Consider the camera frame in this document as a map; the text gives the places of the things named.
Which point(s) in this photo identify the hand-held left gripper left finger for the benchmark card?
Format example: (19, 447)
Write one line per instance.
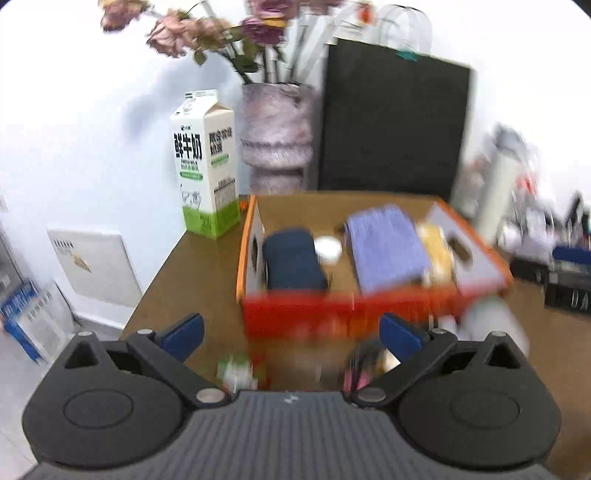
(185, 334)

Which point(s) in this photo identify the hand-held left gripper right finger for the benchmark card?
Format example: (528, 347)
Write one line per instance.
(398, 337)

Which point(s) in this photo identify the pink black pens bundle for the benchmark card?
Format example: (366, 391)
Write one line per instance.
(362, 367)

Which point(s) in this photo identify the green white packet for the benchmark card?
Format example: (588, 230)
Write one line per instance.
(238, 371)

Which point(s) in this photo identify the red cardboard box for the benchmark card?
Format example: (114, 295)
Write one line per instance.
(323, 314)

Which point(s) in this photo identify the wooden desktop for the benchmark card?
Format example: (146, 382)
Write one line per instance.
(152, 295)

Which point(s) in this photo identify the purple cloth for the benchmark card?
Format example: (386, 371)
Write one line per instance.
(388, 249)

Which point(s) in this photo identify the yellow sponge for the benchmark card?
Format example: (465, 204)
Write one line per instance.
(436, 251)

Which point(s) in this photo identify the white rounded object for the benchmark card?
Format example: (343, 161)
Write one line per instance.
(494, 316)

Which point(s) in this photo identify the navy blue cloth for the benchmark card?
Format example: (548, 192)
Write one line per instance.
(293, 261)

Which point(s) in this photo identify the white green milk carton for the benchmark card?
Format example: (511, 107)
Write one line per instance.
(203, 161)

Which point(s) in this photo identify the black devices pile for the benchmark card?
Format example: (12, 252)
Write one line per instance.
(563, 281)

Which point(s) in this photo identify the white thermos bottle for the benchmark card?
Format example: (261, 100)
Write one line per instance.
(498, 184)

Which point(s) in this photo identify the clear plastic bottle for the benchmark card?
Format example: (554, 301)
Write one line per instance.
(531, 203)

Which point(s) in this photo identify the black chair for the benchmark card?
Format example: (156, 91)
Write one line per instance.
(392, 124)

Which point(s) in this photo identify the dried pink flowers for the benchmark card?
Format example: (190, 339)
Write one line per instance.
(203, 32)

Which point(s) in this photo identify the white wall panel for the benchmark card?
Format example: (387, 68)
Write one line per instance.
(97, 267)

